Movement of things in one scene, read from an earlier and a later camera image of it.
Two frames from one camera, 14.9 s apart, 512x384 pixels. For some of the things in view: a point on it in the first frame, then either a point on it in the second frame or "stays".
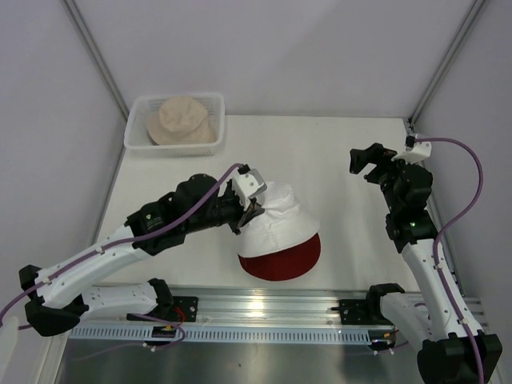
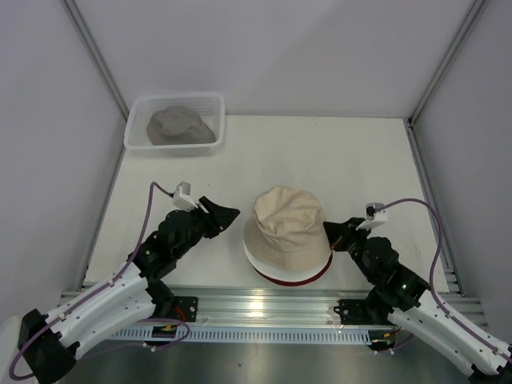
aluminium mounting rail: (282, 306) stays
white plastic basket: (141, 110) stays
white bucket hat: (284, 222) → (290, 276)
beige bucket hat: (181, 121) → (286, 230)
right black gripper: (360, 158) → (335, 232)
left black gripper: (242, 217) → (220, 219)
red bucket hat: (286, 265) → (299, 282)
